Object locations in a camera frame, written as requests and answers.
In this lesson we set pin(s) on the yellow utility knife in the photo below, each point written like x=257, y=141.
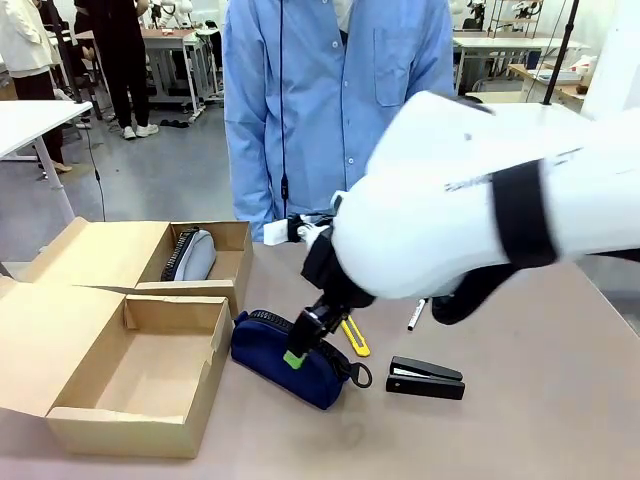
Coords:
x=358, y=343

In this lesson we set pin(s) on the grey zipper pouch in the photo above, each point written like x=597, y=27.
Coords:
x=197, y=255

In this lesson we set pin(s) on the large cardboard box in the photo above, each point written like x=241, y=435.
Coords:
x=150, y=360

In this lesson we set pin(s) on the wooden top table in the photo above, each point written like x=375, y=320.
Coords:
x=565, y=87

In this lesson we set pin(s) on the long white table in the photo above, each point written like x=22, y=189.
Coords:
x=510, y=46

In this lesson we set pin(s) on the grey workbench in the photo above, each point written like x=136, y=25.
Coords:
x=170, y=55

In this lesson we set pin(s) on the person in white jacket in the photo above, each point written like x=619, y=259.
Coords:
x=22, y=45

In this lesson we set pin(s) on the person in black clothes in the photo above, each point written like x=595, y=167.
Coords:
x=120, y=55

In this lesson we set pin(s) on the white marker pen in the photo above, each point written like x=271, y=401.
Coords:
x=415, y=316

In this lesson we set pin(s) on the black tripod pole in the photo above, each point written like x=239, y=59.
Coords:
x=559, y=55

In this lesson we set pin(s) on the small cardboard box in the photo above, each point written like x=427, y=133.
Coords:
x=100, y=255

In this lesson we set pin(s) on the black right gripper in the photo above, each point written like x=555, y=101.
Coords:
x=325, y=265

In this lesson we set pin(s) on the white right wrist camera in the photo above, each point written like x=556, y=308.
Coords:
x=312, y=231

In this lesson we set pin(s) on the white side table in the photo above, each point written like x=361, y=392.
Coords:
x=30, y=122

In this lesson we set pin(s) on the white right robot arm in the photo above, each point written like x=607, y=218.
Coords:
x=450, y=225

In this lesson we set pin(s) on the navy blue zipper pouch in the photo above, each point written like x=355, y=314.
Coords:
x=277, y=360

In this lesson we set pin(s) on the person in blue shirt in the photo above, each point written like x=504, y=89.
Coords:
x=320, y=110

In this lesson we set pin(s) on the metal shelf rack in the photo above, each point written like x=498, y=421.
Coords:
x=515, y=20

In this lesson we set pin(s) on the black stapler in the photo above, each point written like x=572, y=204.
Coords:
x=425, y=381

